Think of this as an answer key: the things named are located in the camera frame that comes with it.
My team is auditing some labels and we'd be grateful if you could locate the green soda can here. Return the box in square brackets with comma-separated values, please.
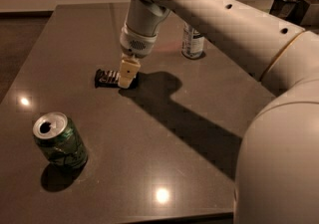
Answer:
[33, 112, 88, 172]

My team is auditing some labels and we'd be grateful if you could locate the clear plastic water bottle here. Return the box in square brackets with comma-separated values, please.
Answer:
[181, 23, 204, 60]

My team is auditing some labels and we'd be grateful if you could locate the black bag in background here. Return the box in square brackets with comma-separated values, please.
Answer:
[270, 0, 319, 27]

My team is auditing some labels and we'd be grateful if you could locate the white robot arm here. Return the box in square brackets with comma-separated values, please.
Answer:
[120, 0, 319, 224]

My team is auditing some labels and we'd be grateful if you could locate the black rxbar chocolate bar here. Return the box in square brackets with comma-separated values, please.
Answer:
[94, 68, 140, 91]

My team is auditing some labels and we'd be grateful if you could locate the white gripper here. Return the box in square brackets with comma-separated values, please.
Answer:
[118, 25, 157, 89]

